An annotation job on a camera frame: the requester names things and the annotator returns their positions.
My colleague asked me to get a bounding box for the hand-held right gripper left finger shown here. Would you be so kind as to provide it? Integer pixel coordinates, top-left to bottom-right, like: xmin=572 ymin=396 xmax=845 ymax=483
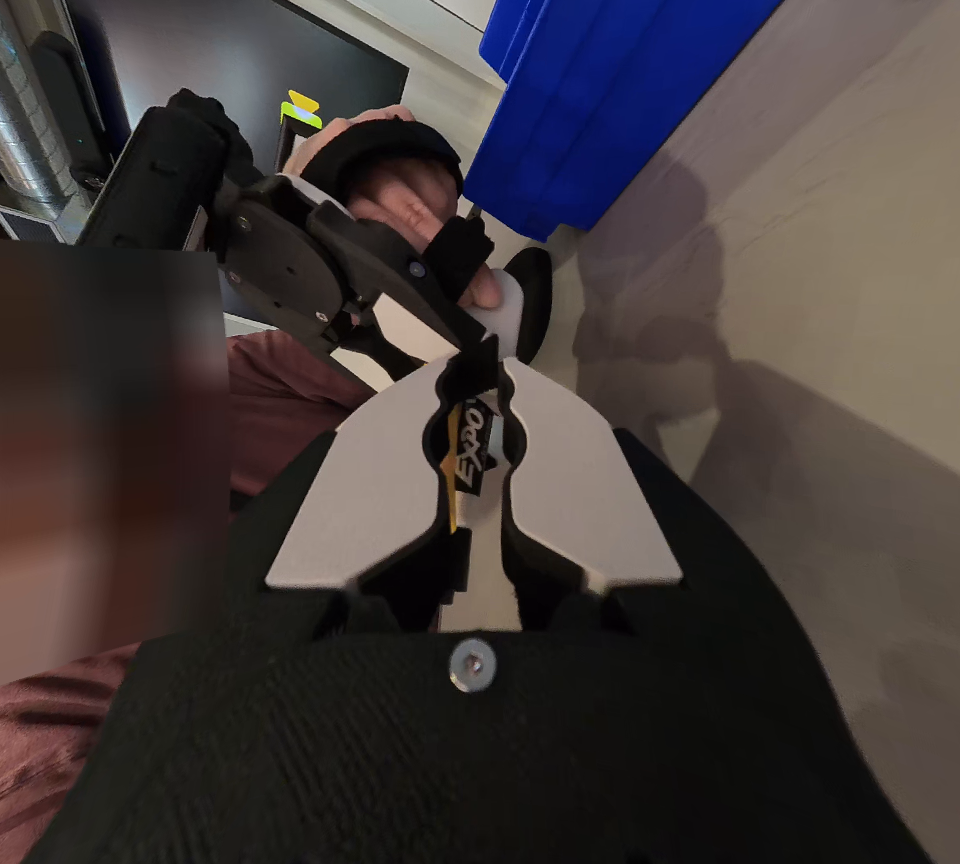
xmin=264 ymin=356 xmax=462 ymax=591

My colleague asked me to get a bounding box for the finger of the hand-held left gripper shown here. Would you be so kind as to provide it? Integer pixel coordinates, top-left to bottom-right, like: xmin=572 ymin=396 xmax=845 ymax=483
xmin=371 ymin=289 xmax=490 ymax=366
xmin=328 ymin=343 xmax=412 ymax=396

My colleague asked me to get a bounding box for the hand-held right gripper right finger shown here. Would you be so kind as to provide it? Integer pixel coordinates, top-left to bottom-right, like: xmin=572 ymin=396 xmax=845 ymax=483
xmin=501 ymin=354 xmax=685 ymax=594

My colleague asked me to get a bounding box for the black dry erase marker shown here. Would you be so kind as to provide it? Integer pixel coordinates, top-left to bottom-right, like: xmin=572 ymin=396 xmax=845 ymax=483
xmin=450 ymin=395 xmax=505 ymax=505

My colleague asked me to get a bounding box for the person's left hand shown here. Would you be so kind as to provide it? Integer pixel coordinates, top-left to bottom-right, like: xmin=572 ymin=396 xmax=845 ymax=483
xmin=283 ymin=104 xmax=504 ymax=312

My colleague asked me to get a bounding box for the yellow-green tag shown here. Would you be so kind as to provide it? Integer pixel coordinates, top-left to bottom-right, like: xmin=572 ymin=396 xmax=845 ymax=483
xmin=279 ymin=89 xmax=324 ymax=129

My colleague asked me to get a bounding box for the black monitor screen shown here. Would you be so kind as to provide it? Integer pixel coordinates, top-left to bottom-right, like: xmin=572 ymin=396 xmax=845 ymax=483
xmin=33 ymin=0 xmax=412 ymax=213

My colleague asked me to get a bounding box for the blue plastic bin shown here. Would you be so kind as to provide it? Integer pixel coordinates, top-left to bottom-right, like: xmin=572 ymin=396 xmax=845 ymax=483
xmin=461 ymin=0 xmax=867 ymax=244

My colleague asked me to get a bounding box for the silver ventilation duct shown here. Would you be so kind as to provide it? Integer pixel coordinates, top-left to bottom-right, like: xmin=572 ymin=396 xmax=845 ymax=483
xmin=0 ymin=0 xmax=76 ymax=205

